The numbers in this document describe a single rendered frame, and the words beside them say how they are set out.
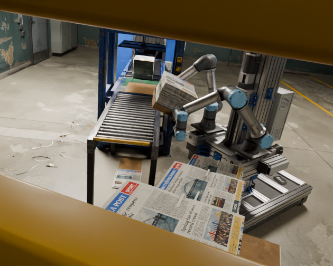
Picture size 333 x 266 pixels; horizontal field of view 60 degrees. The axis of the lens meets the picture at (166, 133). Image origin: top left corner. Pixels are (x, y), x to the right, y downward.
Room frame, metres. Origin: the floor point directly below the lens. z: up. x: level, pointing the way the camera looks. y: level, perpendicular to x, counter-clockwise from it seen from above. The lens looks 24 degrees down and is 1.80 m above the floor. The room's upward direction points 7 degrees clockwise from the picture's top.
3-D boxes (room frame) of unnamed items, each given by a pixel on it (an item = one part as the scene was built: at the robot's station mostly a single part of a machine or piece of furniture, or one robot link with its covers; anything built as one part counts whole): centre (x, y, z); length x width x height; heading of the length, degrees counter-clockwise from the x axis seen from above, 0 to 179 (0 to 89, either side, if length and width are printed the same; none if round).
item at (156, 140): (2.65, 0.11, 0.74); 1.34 x 0.05 x 0.12; 3
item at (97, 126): (2.62, 0.61, 0.74); 1.34 x 0.05 x 0.12; 3
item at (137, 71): (4.23, 0.45, 0.93); 0.38 x 0.30 x 0.26; 3
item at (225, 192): (1.15, -0.20, 0.95); 0.38 x 0.29 x 0.23; 73
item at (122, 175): (2.68, 0.35, 0.01); 0.37 x 0.28 x 0.01; 3
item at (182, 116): (1.86, -0.09, 1.10); 0.11 x 0.08 x 0.11; 13
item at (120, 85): (3.66, 0.42, 0.75); 0.70 x 0.65 x 0.10; 3
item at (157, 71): (4.78, 0.49, 0.75); 1.53 x 0.64 x 0.10; 3
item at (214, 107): (2.50, -0.37, 0.98); 0.13 x 0.12 x 0.14; 156
